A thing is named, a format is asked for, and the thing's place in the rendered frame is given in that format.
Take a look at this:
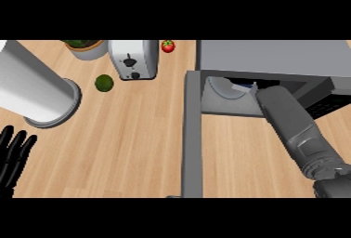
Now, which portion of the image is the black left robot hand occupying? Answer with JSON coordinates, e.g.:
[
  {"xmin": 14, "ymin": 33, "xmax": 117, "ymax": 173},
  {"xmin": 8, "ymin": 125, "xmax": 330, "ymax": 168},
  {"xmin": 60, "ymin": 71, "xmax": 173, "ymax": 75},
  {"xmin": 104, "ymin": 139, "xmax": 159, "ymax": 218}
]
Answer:
[{"xmin": 0, "ymin": 125, "xmax": 38, "ymax": 199}]

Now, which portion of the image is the grey microwave door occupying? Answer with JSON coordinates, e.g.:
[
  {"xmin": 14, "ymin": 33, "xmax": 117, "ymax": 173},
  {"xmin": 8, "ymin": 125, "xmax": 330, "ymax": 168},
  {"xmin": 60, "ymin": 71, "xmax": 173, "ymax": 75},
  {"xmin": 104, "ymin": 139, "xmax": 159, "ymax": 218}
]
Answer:
[{"xmin": 179, "ymin": 70, "xmax": 204, "ymax": 199}]

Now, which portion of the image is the white milk carton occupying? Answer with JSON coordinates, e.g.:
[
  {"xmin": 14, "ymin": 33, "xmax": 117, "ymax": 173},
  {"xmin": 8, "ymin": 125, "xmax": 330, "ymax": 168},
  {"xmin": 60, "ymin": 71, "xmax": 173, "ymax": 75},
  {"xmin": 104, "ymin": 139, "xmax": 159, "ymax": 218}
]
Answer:
[{"xmin": 228, "ymin": 81, "xmax": 260, "ymax": 97}]

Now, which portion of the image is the grey microwave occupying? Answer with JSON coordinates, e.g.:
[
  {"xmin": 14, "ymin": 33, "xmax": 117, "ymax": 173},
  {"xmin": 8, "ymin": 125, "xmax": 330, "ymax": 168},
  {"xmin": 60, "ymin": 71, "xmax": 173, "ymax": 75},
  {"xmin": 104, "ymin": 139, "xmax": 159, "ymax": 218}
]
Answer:
[{"xmin": 194, "ymin": 39, "xmax": 351, "ymax": 121}]

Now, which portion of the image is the green avocado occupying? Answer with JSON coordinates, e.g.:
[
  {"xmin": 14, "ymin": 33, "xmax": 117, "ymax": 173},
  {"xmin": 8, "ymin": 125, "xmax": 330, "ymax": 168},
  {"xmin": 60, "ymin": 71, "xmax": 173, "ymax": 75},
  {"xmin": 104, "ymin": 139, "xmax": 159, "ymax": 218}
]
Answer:
[{"xmin": 92, "ymin": 73, "xmax": 114, "ymax": 93}]

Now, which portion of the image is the potted green plant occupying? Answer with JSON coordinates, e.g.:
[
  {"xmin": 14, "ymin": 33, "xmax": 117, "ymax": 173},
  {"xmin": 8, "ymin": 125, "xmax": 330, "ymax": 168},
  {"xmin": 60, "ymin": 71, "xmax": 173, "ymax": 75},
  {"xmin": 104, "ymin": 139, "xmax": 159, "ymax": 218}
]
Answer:
[{"xmin": 60, "ymin": 39, "xmax": 109, "ymax": 61}]

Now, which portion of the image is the silver toaster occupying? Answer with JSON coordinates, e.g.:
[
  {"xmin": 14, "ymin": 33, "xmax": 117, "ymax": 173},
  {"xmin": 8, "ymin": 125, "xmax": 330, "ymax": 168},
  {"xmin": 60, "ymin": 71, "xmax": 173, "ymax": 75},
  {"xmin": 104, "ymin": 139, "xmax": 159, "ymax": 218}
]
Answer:
[{"xmin": 107, "ymin": 39, "xmax": 160, "ymax": 82}]

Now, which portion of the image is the red tomato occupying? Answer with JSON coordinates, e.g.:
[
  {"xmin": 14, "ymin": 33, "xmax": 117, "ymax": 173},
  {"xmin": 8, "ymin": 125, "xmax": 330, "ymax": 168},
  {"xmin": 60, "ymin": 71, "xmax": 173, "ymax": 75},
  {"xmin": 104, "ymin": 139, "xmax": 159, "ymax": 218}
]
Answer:
[{"xmin": 160, "ymin": 39, "xmax": 176, "ymax": 54}]

